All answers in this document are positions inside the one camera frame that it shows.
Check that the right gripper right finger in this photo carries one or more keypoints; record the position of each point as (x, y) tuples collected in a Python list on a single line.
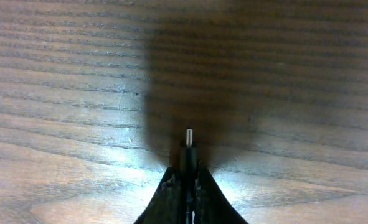
[(211, 205)]

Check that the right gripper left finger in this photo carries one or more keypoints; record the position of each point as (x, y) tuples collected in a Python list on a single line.
[(165, 204)]

